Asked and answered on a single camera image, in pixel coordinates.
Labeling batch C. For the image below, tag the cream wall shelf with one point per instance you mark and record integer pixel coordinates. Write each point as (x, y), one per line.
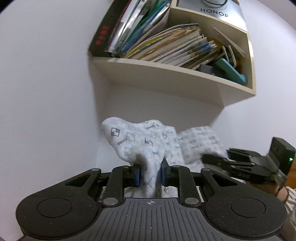
(173, 81)

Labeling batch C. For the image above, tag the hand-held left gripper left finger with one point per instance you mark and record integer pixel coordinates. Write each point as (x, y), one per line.
(138, 177)

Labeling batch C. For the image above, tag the white patterned shirt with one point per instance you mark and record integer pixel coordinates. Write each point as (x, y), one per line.
(143, 143)

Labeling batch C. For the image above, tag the person's right forearm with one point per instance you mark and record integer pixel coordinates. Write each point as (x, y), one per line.
(291, 208)

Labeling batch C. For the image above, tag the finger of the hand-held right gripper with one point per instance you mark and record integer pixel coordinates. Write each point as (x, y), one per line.
(242, 156)
(219, 163)

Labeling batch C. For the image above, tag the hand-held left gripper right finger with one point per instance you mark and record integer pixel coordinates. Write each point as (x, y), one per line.
(163, 176)

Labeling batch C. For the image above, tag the white printed box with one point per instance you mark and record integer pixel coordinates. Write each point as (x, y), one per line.
(208, 16)

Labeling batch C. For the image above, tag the row of books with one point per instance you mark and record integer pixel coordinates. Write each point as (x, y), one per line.
(157, 41)

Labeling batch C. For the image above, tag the teal plastic tool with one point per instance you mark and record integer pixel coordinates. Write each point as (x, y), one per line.
(231, 69)

